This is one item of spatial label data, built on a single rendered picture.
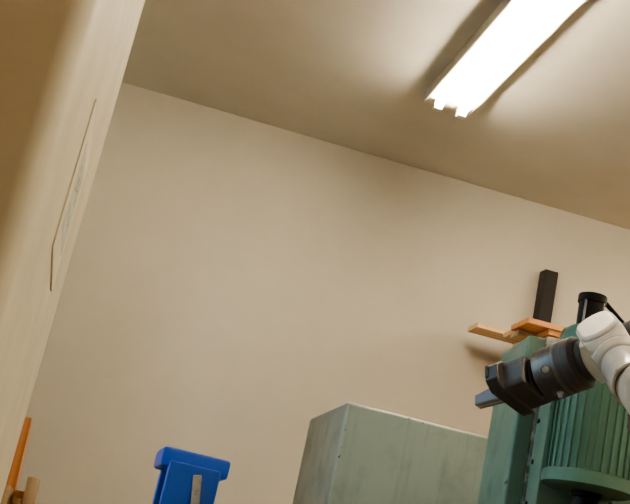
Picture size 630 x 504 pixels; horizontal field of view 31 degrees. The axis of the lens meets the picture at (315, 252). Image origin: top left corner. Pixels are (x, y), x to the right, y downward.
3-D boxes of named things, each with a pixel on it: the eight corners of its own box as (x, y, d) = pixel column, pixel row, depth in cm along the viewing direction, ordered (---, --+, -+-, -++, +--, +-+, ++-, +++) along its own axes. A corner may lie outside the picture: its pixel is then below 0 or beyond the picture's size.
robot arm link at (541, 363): (484, 399, 184) (546, 375, 177) (484, 350, 190) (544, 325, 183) (530, 433, 190) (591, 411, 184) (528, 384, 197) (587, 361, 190)
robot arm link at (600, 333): (599, 372, 183) (615, 396, 170) (571, 326, 182) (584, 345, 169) (635, 352, 182) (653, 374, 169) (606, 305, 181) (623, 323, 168)
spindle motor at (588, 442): (556, 479, 205) (580, 315, 214) (528, 486, 222) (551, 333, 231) (650, 500, 206) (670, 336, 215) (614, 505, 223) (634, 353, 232)
